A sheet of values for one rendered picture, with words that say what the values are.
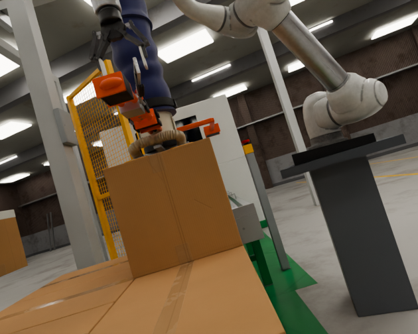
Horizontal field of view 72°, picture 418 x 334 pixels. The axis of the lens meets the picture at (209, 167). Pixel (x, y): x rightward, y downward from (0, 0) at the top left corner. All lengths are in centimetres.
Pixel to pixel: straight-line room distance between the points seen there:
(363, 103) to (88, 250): 220
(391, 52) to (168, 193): 1212
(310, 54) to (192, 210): 78
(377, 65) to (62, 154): 1140
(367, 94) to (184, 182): 83
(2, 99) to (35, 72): 453
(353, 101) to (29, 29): 264
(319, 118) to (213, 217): 76
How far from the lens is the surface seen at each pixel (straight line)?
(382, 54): 1274
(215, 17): 130
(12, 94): 724
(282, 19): 126
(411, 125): 1246
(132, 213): 106
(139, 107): 88
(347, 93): 137
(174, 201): 103
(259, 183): 227
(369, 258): 155
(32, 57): 302
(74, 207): 263
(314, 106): 152
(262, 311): 56
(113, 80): 75
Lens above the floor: 78
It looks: 4 degrees up
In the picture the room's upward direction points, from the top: 17 degrees counter-clockwise
